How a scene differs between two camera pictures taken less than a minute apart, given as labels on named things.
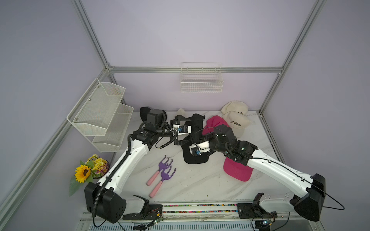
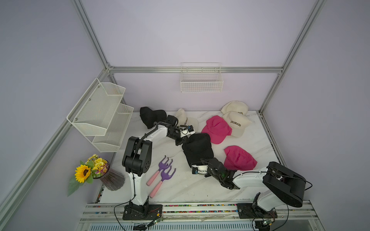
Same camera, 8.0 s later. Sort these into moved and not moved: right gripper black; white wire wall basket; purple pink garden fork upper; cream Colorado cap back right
Moved: right gripper black
Not moved: purple pink garden fork upper; white wire wall basket; cream Colorado cap back right
